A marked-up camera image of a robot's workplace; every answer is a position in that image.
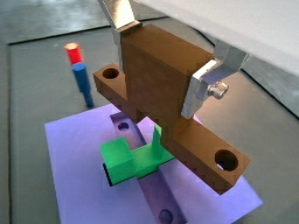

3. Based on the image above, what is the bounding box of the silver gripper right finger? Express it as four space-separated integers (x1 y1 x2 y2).
181 40 248 118

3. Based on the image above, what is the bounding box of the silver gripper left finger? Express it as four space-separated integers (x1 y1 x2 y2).
97 0 142 69

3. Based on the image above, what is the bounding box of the brown T-shaped block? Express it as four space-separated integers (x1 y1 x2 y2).
93 24 249 194

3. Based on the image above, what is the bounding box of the purple base board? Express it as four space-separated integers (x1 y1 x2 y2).
44 104 262 224

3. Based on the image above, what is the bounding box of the red peg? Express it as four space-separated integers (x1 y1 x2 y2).
64 42 82 64

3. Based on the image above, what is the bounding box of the blue peg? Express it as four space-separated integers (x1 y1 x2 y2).
70 62 93 108

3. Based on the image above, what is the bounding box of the green U-shaped block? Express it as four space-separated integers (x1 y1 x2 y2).
100 125 173 185

